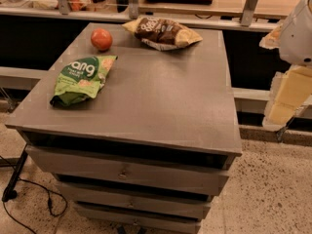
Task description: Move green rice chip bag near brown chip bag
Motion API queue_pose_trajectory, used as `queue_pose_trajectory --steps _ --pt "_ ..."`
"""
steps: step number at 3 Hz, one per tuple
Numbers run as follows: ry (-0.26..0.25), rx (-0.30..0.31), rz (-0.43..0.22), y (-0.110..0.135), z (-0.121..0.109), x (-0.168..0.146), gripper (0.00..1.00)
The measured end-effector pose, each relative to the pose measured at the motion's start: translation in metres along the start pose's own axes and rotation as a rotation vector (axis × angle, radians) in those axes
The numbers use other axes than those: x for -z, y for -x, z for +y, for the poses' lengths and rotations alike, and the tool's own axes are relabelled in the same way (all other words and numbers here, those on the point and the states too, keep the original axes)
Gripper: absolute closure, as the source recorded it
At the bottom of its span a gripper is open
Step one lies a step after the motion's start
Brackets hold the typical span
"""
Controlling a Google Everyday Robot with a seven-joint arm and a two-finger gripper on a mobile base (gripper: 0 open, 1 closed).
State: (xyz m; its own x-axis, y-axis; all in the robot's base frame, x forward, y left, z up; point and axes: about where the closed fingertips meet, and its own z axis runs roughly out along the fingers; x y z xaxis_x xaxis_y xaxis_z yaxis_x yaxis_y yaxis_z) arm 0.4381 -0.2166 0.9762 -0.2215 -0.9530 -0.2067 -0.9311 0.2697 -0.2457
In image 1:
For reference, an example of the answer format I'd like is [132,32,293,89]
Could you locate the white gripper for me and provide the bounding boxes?
[259,0,312,131]

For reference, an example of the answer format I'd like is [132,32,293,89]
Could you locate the green rice chip bag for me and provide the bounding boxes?
[50,56,118,106]

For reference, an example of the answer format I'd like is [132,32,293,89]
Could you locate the brown chip bag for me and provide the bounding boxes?
[123,17,203,51]

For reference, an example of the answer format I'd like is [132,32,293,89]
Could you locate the top drawer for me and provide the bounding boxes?
[25,145,229,196]

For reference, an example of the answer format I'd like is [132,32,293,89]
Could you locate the drawer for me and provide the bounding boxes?
[74,204,201,234]
[25,145,229,196]
[57,181,211,219]

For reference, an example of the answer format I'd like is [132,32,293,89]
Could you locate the grey drawer cabinet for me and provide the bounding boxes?
[8,24,242,223]

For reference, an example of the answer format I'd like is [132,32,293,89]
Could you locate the red apple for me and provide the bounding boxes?
[91,28,113,51]

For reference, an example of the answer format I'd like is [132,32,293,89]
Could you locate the bottom drawer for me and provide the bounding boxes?
[74,204,201,234]

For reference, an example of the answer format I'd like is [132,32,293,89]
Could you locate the middle drawer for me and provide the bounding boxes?
[57,181,211,219]

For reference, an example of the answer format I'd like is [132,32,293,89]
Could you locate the black stand leg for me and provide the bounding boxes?
[0,150,28,203]

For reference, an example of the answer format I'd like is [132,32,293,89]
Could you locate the metal bracket right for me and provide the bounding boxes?
[240,0,258,26]

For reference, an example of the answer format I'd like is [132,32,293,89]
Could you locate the metal bracket middle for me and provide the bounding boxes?
[128,0,138,20]

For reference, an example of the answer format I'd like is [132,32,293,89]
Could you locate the black floor cable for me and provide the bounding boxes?
[0,154,69,234]

